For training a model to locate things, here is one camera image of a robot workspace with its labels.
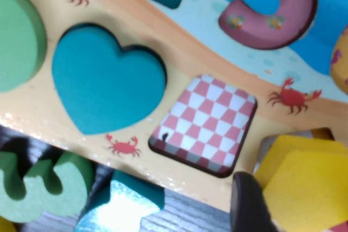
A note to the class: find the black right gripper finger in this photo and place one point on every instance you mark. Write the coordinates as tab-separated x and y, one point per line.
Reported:
250	204

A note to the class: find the green circle piece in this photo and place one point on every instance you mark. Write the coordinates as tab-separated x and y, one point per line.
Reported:
16	39

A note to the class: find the teal wooden fish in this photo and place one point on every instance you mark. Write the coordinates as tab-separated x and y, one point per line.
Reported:
119	207

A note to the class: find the yellow number six piece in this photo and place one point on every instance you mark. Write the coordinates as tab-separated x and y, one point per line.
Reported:
5	226

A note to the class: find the colourful wooden puzzle board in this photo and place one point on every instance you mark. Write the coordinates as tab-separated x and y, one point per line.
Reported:
190	52

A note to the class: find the teal heart piece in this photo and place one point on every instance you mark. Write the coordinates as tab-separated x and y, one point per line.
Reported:
106	80

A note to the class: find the yellow pentagon piece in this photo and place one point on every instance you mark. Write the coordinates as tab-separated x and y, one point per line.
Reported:
307	188

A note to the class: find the green number three piece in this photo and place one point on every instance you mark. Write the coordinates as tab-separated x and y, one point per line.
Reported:
40	199

